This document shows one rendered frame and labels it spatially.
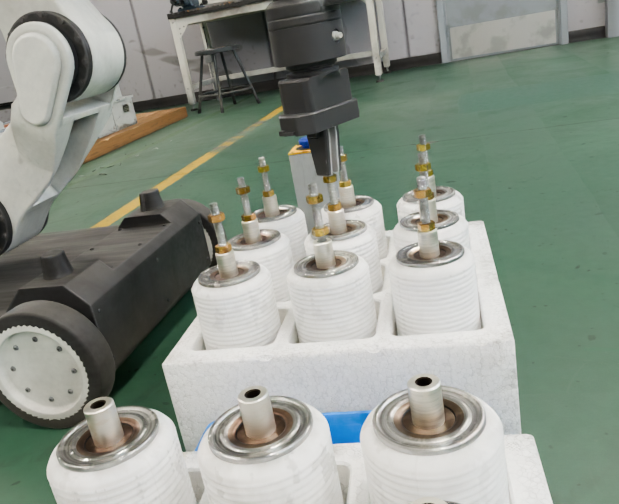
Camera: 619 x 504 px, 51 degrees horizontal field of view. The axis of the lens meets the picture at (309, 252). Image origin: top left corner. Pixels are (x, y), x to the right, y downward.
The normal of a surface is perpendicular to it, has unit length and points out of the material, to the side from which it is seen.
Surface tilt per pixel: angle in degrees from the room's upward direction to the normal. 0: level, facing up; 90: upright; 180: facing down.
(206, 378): 90
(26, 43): 90
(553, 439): 0
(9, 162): 90
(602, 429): 0
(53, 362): 90
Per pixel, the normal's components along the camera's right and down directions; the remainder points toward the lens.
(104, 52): 0.97, -0.01
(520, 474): -0.17, -0.93
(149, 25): -0.21, 0.37
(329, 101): 0.76, 0.09
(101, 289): 0.57, -0.71
